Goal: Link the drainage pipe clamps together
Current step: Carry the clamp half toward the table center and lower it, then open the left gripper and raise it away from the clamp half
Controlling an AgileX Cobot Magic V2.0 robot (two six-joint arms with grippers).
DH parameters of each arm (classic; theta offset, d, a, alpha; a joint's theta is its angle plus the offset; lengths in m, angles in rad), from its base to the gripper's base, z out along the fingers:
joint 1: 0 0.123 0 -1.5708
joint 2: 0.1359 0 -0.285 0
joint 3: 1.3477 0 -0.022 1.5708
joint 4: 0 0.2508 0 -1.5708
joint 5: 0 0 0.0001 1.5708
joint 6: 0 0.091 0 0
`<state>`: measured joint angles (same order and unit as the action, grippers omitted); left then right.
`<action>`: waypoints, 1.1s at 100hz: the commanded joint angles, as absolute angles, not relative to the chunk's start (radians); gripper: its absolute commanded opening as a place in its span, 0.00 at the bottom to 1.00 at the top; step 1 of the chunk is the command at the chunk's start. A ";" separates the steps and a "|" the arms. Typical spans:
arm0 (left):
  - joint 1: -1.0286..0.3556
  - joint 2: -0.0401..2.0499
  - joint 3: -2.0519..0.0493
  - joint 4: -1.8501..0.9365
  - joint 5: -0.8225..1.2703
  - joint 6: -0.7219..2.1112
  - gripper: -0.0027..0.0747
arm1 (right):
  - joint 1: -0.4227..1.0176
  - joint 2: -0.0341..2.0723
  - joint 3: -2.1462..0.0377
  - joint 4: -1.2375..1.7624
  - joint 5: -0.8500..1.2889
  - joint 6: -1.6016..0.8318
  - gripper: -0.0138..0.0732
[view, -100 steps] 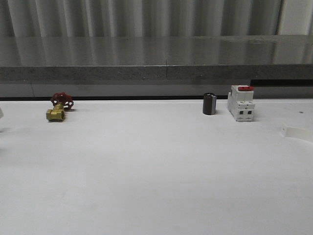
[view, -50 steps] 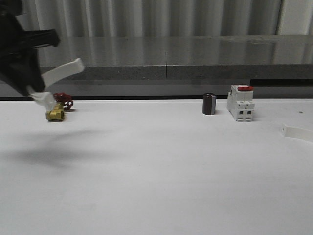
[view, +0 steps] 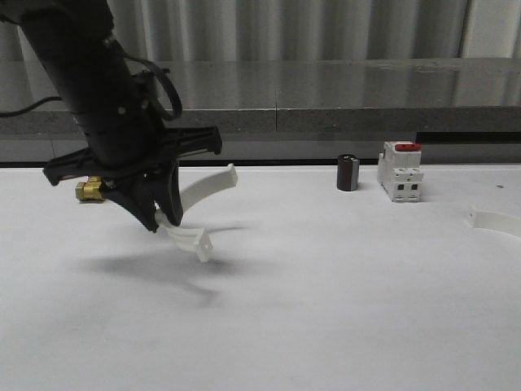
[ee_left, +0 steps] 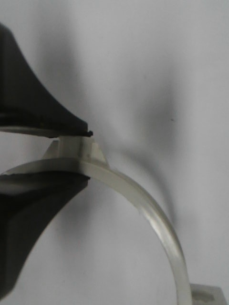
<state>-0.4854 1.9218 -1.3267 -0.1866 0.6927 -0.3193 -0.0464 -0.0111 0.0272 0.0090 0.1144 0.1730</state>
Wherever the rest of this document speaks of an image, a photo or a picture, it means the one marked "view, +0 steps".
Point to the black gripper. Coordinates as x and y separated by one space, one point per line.
121 155

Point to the white half pipe clamp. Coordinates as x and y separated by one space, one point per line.
197 240
494 221

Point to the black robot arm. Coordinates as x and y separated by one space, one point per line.
122 115

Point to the brass valve red handwheel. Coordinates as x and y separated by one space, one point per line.
89 191

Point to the grey stone countertop ledge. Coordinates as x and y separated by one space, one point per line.
468 100

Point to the grey pleated curtain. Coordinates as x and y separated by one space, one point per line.
317 30

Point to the black cylindrical capacitor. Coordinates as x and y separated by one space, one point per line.
347 172

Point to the white circuit breaker red switch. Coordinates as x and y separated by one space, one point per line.
399 171

